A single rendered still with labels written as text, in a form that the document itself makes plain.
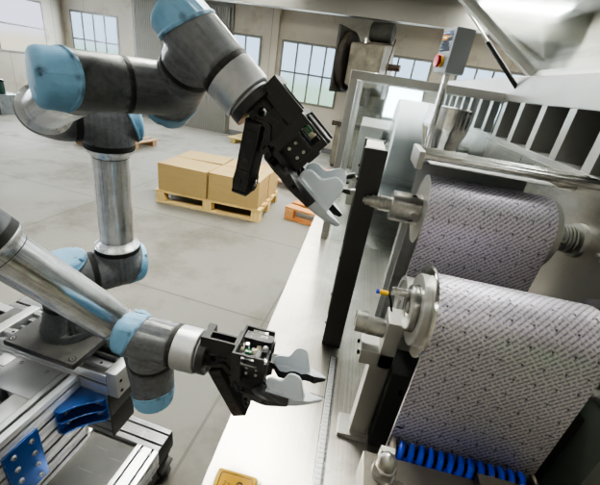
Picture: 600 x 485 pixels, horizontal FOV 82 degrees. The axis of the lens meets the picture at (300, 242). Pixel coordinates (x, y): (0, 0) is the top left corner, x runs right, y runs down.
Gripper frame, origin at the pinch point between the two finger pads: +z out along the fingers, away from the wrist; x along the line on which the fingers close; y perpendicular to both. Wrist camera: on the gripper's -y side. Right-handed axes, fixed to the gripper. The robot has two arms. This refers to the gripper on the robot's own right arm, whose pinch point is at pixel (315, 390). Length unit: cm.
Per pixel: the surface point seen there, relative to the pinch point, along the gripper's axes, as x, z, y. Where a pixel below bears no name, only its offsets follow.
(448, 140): 72, 25, 35
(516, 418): -0.2, 30.4, 5.0
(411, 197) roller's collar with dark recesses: 29.5, 11.4, 27.3
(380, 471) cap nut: -8.0, 11.6, -3.9
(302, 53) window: 784, -157, 87
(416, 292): 5.1, 11.8, 19.6
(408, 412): -0.2, 15.3, 0.5
